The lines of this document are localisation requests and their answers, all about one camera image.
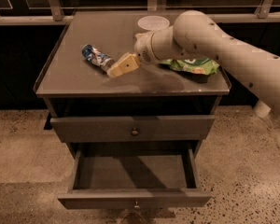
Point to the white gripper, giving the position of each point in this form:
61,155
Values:
144,49

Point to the blue silver redbull can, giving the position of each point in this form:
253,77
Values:
97,58

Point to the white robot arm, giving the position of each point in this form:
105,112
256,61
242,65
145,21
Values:
195,34

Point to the grey wooden drawer cabinet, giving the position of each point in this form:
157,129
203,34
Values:
72,87

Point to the closed grey upper drawer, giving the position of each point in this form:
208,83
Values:
132,129

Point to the open grey middle drawer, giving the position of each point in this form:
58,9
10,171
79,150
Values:
140,179

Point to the white ceramic bowl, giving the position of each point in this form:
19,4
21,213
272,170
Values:
151,23

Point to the green chip bag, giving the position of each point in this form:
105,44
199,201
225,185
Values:
203,66

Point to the metal railing frame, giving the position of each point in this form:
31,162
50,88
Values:
59,12

